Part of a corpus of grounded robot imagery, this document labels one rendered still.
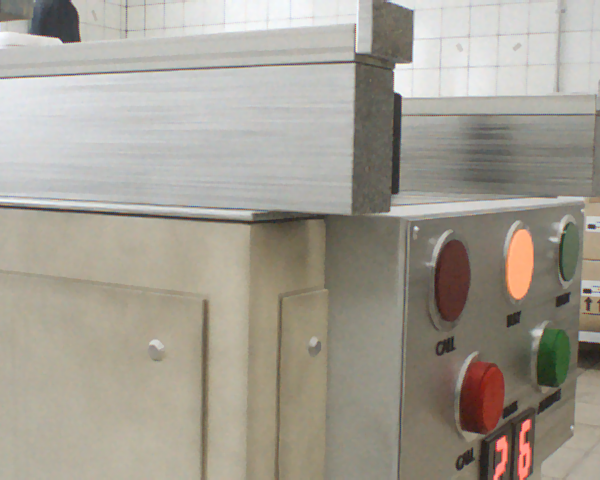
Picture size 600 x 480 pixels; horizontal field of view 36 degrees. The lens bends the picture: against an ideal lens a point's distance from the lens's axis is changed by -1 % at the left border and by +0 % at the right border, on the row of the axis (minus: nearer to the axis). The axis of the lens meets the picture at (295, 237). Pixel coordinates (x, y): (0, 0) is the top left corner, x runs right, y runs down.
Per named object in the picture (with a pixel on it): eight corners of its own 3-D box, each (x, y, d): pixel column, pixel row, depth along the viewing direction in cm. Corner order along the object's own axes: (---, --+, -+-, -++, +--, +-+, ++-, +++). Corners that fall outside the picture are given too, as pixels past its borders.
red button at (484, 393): (442, 436, 38) (445, 365, 38) (469, 420, 41) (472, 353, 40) (479, 443, 37) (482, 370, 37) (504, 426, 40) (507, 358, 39)
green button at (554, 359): (521, 389, 46) (524, 330, 46) (539, 378, 49) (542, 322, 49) (552, 393, 46) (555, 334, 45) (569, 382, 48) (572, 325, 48)
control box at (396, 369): (312, 572, 35) (321, 210, 34) (518, 427, 55) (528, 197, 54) (399, 598, 33) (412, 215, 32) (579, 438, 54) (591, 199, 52)
